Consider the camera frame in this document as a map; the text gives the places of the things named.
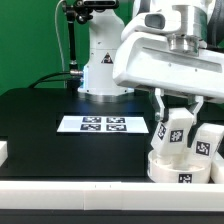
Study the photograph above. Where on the white marker sheet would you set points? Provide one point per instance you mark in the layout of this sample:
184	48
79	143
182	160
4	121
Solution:
102	124

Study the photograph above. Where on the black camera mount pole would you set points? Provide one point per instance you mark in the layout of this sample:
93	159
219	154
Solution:
76	12

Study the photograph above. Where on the white barrier wall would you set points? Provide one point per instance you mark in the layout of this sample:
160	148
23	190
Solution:
3	152
119	196
217	169

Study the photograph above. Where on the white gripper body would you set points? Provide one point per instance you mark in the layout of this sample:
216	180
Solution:
145	59

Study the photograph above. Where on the white left barrier wall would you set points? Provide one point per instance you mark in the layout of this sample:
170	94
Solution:
3	152

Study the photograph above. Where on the black camera on mount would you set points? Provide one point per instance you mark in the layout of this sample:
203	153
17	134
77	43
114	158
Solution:
101	4

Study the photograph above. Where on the white round stool seat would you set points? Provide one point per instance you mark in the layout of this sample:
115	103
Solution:
166	173

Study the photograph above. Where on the white right barrier wall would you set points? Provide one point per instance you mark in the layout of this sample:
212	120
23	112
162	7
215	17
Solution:
217	169

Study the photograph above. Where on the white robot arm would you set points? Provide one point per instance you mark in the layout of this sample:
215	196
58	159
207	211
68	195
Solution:
202	19

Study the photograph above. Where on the white front barrier wall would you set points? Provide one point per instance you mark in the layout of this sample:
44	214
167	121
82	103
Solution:
119	196

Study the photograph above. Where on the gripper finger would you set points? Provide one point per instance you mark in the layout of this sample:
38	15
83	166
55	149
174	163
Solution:
158	105
195	102

